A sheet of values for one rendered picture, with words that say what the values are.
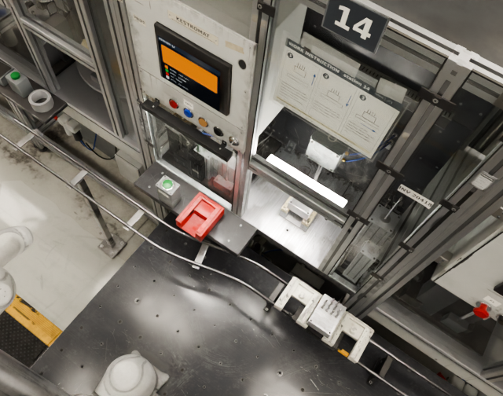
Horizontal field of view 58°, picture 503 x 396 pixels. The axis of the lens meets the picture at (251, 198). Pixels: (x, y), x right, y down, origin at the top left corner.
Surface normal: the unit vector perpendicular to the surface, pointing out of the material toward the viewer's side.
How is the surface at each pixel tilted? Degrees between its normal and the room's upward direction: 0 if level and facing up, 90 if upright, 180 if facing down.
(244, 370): 0
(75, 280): 0
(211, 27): 90
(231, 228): 0
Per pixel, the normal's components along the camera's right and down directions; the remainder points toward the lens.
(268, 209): 0.08, -0.47
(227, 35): -0.57, 0.70
